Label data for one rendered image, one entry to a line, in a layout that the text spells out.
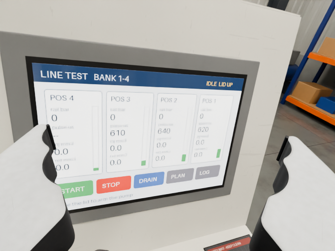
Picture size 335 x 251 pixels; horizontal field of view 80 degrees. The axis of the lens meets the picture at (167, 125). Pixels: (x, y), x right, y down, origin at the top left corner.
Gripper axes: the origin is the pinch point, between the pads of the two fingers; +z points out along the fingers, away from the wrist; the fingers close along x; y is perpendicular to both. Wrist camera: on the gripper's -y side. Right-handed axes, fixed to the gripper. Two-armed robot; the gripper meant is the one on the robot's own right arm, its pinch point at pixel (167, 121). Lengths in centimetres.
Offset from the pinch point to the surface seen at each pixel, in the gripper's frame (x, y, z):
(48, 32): -18.0, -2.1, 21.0
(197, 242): 10, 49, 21
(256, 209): 90, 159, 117
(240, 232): 23, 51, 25
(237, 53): 13.8, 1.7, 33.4
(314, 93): 308, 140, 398
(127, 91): -7.4, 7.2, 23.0
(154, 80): -2.8, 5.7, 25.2
